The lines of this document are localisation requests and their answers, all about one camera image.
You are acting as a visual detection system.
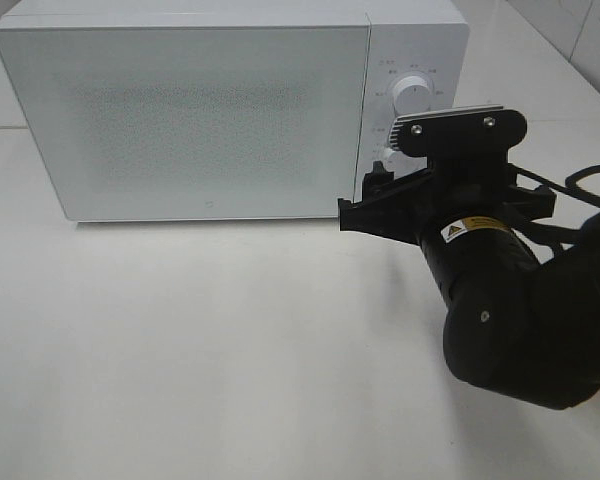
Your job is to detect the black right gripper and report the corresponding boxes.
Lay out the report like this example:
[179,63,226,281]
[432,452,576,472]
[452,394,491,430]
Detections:
[338,159,555,249]

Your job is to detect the white microwave door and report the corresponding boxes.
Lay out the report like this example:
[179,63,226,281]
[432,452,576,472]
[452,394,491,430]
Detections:
[0,27,368,221]

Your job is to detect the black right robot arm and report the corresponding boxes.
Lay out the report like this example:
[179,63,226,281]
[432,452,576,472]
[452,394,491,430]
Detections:
[338,159,600,410]

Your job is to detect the lower white round knob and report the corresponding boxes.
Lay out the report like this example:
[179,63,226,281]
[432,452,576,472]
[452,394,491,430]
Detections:
[382,147,400,170]

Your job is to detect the white round knob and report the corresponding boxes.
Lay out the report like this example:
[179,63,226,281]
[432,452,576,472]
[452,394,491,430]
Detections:
[382,147,400,170]
[391,72,433,115]

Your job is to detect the upper white round knob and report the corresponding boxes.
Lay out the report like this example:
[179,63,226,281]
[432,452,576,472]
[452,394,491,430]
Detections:
[391,72,433,115]

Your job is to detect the white microwave oven body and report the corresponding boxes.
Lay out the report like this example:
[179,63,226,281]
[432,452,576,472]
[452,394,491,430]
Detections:
[0,1,470,201]

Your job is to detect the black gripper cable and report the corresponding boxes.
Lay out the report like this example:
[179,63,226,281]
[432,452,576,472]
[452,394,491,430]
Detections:
[509,164,600,251]

